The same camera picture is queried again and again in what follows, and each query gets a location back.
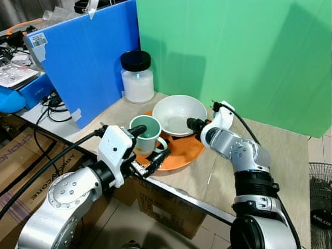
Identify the green ceramic mug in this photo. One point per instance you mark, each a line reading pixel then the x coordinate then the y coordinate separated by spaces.
pixel 148 143

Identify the white ceramic bowl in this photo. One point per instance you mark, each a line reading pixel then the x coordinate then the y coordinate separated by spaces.
pixel 176 111

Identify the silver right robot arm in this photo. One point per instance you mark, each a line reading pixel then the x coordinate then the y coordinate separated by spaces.
pixel 244 153

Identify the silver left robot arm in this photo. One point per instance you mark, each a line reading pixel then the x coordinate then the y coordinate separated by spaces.
pixel 57 199

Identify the orange plate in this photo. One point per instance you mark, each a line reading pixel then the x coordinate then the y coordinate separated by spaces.
pixel 181 153

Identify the glass jar with black lid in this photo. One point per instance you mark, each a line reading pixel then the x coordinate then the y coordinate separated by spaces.
pixel 138 85

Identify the plain brown cardboard box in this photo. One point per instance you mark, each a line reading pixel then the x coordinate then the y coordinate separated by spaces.
pixel 171 205

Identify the small white stick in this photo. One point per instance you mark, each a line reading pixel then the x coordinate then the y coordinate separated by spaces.
pixel 209 179

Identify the green plastic board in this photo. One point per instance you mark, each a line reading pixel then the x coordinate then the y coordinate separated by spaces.
pixel 233 57

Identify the blue plastic board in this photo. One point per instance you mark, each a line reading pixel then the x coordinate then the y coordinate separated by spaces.
pixel 88 57

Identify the blue rectangular box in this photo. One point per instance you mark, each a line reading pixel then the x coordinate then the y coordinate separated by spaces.
pixel 36 92

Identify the brown printed cardboard box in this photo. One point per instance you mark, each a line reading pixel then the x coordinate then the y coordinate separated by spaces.
pixel 21 171

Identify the black floor fan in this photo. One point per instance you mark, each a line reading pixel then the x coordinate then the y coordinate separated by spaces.
pixel 321 207

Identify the blue rounded object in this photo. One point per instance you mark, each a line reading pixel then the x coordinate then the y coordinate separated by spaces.
pixel 10 99

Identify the white keyboard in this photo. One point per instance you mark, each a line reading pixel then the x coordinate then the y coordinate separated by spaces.
pixel 15 76

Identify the white barcode sticker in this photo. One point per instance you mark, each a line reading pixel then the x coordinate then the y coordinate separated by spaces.
pixel 38 40

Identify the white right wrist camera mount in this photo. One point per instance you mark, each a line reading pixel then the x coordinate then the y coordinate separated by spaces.
pixel 224 118

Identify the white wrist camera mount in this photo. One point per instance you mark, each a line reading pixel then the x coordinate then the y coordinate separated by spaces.
pixel 115 148
pixel 224 118

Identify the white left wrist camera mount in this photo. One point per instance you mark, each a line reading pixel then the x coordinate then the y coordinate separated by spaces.
pixel 115 148

